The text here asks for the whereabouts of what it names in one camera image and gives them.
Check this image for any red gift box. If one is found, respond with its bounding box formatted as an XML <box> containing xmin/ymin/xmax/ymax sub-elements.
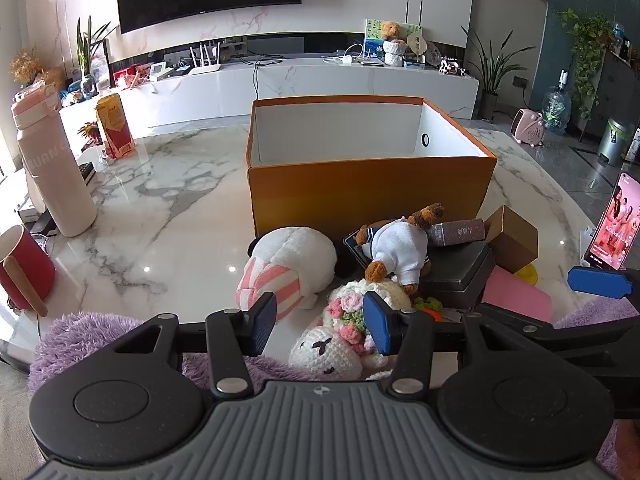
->
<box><xmin>113</xmin><ymin>67</ymin><xmax>151</xmax><ymax>90</ymax></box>

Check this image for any green trailing pothos plant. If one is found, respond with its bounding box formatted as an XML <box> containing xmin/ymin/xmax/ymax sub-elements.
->
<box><xmin>557</xmin><ymin>8</ymin><xmax>617</xmax><ymax>122</ymax></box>

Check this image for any yellow and red drink carton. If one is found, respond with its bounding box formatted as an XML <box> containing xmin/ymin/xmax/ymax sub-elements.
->
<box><xmin>94</xmin><ymin>92</ymin><xmax>136</xmax><ymax>160</ymax></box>

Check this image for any small brown cardboard box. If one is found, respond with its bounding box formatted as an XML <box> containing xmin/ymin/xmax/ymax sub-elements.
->
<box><xmin>483</xmin><ymin>204</ymin><xmax>540</xmax><ymax>274</ymax></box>

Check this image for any white marble tv cabinet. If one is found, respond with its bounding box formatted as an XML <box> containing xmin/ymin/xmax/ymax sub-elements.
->
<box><xmin>59</xmin><ymin>56</ymin><xmax>480</xmax><ymax>137</ymax></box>

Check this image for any white phone stand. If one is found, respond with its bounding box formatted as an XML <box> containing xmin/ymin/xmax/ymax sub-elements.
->
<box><xmin>578</xmin><ymin>227</ymin><xmax>596</xmax><ymax>262</ymax></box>

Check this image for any blue water jug with pump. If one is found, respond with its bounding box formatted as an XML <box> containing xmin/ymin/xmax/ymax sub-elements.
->
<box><xmin>542</xmin><ymin>68</ymin><xmax>573</xmax><ymax>135</ymax></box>

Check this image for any small brown teddy bear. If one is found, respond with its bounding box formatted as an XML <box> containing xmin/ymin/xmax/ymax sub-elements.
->
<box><xmin>378</xmin><ymin>20</ymin><xmax>409</xmax><ymax>44</ymax></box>

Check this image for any white and pink striped plush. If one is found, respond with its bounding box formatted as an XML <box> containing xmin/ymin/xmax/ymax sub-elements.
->
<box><xmin>235</xmin><ymin>226</ymin><xmax>339</xmax><ymax>321</ymax></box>

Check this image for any red mug with wooden handle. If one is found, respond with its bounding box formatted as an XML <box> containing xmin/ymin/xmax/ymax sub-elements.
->
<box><xmin>0</xmin><ymin>223</ymin><xmax>57</xmax><ymax>317</ymax></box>

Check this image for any pink water bottle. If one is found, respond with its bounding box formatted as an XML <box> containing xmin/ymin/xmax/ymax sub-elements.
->
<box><xmin>11</xmin><ymin>83</ymin><xmax>99</xmax><ymax>239</ymax></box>

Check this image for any brown bear plush white shirt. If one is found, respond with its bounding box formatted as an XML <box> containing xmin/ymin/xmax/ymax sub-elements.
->
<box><xmin>363</xmin><ymin>202</ymin><xmax>446</xmax><ymax>297</ymax></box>

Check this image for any white charger with cables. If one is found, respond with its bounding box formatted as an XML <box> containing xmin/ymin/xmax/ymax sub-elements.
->
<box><xmin>322</xmin><ymin>42</ymin><xmax>366</xmax><ymax>67</ymax></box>

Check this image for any silver trash can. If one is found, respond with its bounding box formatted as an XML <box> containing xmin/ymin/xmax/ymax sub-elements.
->
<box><xmin>597</xmin><ymin>117</ymin><xmax>632</xmax><ymax>168</ymax></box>

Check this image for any white router with antennas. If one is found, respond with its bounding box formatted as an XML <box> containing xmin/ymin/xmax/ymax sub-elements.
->
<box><xmin>187</xmin><ymin>43</ymin><xmax>224</xmax><ymax>77</ymax></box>

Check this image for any dark brown printed box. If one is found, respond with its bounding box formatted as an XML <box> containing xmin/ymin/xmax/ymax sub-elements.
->
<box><xmin>427</xmin><ymin>218</ymin><xmax>487</xmax><ymax>249</ymax></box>

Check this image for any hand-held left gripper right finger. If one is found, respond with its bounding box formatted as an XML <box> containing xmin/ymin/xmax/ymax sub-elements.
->
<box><xmin>362</xmin><ymin>290</ymin><xmax>528</xmax><ymax>404</ymax></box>

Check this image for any purple fluffy mat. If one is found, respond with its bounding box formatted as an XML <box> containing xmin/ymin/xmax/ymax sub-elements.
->
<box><xmin>27</xmin><ymin>299</ymin><xmax>640</xmax><ymax>480</ymax></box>

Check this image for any smartphone with lit screen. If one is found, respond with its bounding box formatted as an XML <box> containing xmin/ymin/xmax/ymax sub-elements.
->
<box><xmin>582</xmin><ymin>170</ymin><xmax>640</xmax><ymax>272</ymax></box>

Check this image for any black cable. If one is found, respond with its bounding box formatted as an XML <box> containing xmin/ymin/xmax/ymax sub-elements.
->
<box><xmin>239</xmin><ymin>52</ymin><xmax>286</xmax><ymax>102</ymax></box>

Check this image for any orange cardboard box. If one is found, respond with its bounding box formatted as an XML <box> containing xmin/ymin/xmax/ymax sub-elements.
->
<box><xmin>244</xmin><ymin>95</ymin><xmax>499</xmax><ymax>239</ymax></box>

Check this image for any dark grey sideboard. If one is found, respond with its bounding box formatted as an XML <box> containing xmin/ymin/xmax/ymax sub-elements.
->
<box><xmin>575</xmin><ymin>49</ymin><xmax>640</xmax><ymax>137</ymax></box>

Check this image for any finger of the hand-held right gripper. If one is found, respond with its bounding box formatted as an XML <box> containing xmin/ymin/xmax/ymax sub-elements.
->
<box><xmin>567</xmin><ymin>265</ymin><xmax>640</xmax><ymax>307</ymax></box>
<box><xmin>475</xmin><ymin>302</ymin><xmax>640</xmax><ymax>367</ymax></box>

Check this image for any orange crochet carrot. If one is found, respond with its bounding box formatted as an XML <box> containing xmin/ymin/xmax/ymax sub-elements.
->
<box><xmin>412</xmin><ymin>297</ymin><xmax>447</xmax><ymax>323</ymax></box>

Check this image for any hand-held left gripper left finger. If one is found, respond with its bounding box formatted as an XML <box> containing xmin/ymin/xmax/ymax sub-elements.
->
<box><xmin>107</xmin><ymin>291</ymin><xmax>279</xmax><ymax>402</ymax></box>

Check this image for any dried yellow flower bunch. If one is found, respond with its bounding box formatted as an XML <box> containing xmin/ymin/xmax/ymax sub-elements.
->
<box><xmin>8</xmin><ymin>47</ymin><xmax>66</xmax><ymax>91</ymax></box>

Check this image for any pink fan heater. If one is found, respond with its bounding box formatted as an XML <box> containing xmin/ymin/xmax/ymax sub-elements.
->
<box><xmin>509</xmin><ymin>108</ymin><xmax>547</xmax><ymax>149</ymax></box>

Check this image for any red spiky ornament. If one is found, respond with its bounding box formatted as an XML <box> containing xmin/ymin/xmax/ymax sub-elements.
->
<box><xmin>77</xmin><ymin>122</ymin><xmax>104</xmax><ymax>149</ymax></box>

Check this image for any white crochet bunny with flowers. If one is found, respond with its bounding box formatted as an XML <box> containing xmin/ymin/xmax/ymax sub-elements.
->
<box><xmin>288</xmin><ymin>280</ymin><xmax>414</xmax><ymax>382</ymax></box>

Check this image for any long-leaf potted plant black pot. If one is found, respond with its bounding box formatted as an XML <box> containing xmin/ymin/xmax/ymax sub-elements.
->
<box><xmin>459</xmin><ymin>24</ymin><xmax>529</xmax><ymax>121</ymax></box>

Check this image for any pink box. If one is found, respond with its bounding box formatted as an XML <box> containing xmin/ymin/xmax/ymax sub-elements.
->
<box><xmin>479</xmin><ymin>265</ymin><xmax>554</xmax><ymax>324</ymax></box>

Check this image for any black hexagonal box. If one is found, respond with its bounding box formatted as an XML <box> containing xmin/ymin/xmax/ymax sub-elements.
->
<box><xmin>417</xmin><ymin>240</ymin><xmax>496</xmax><ymax>312</ymax></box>

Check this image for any tall green plant in vase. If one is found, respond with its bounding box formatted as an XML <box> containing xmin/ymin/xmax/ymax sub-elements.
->
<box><xmin>74</xmin><ymin>14</ymin><xmax>121</xmax><ymax>99</ymax></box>

